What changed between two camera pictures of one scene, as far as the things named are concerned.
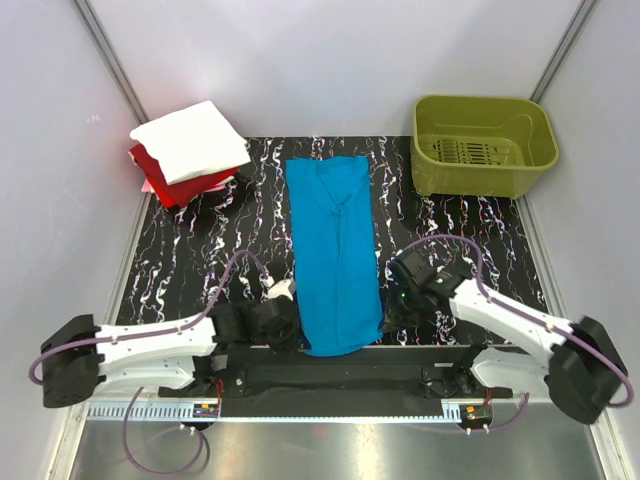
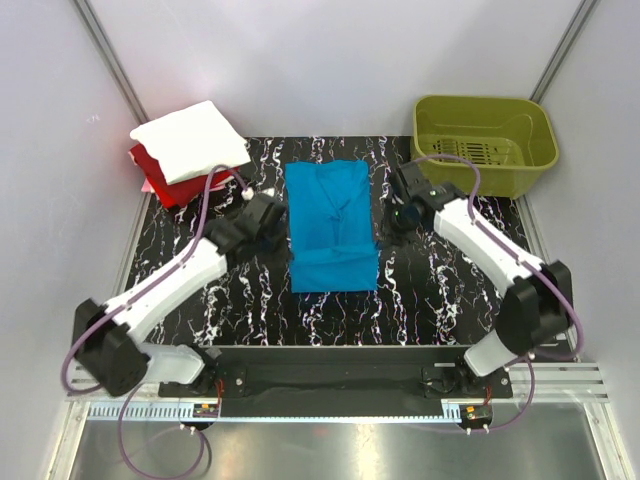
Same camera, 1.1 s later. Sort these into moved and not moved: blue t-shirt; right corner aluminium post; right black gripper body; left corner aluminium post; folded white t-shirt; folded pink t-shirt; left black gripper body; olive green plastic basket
Moved: blue t-shirt; right black gripper body; left black gripper body
Not moved: folded white t-shirt; right corner aluminium post; olive green plastic basket; folded pink t-shirt; left corner aluminium post
